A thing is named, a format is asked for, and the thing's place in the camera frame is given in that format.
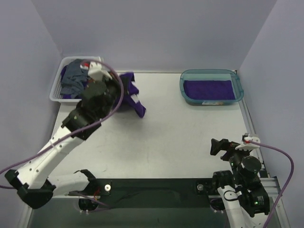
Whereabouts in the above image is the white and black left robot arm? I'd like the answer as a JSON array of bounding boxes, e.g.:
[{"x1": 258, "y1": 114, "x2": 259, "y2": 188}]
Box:
[{"x1": 3, "y1": 77, "x2": 124, "y2": 209}]

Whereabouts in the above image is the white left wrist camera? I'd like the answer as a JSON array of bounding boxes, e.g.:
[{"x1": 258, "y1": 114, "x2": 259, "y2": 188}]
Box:
[{"x1": 88, "y1": 61, "x2": 113, "y2": 81}]

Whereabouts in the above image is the purple towel in basket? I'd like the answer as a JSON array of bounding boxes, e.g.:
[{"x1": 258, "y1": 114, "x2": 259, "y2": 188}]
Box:
[{"x1": 60, "y1": 66, "x2": 71, "y2": 99}]

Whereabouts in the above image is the purple towel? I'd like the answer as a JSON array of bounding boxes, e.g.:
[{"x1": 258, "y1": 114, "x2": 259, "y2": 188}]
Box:
[
  {"x1": 183, "y1": 80, "x2": 235, "y2": 100},
  {"x1": 119, "y1": 72, "x2": 146, "y2": 118},
  {"x1": 60, "y1": 66, "x2": 71, "y2": 99}
]

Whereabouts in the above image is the folded purple towel in bin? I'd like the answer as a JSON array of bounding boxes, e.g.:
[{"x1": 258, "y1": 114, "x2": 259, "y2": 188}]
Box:
[{"x1": 183, "y1": 80, "x2": 235, "y2": 100}]

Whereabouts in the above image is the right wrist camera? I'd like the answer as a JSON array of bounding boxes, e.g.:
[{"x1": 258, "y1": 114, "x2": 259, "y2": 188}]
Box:
[{"x1": 235, "y1": 133, "x2": 260, "y2": 152}]

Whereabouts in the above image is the white plastic laundry basket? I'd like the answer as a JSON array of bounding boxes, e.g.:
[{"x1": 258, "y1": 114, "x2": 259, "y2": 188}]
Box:
[{"x1": 49, "y1": 56, "x2": 104, "y2": 103}]

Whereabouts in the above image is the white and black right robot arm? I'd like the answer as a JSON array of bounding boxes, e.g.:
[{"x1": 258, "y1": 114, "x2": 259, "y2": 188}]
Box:
[{"x1": 210, "y1": 136, "x2": 270, "y2": 228}]

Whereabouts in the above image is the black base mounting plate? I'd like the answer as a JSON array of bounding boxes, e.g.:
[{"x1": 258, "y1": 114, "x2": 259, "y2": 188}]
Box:
[{"x1": 68, "y1": 178, "x2": 225, "y2": 211}]

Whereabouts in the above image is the grey towel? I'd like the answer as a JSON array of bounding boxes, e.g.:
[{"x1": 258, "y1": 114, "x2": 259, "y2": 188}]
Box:
[{"x1": 60, "y1": 59, "x2": 89, "y2": 99}]

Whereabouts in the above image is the teal plastic bin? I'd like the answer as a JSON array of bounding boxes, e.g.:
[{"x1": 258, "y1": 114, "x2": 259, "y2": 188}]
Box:
[{"x1": 180, "y1": 69, "x2": 244, "y2": 106}]

